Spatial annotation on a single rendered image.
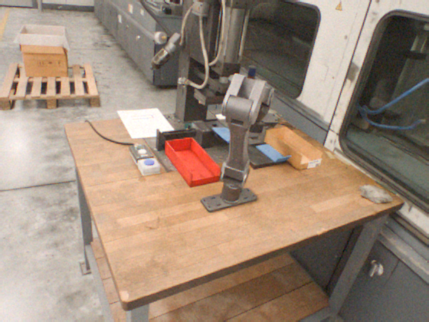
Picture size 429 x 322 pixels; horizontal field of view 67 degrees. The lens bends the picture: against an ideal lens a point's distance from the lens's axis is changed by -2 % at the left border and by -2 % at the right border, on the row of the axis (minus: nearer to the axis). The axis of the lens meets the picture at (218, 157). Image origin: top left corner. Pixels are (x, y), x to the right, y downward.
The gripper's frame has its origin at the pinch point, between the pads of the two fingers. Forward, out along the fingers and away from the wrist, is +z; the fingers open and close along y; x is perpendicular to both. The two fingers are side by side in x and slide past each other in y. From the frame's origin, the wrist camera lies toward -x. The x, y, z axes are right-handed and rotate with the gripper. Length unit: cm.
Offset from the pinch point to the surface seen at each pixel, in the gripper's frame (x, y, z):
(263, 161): -12.6, -8.1, 4.8
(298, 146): -36.7, -1.1, 5.1
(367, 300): -65, -73, 33
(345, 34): -59, 37, -31
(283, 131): -35.3, 9.4, 8.0
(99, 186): 52, -8, 14
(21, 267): 79, 1, 124
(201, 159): 11.5, -1.8, 11.3
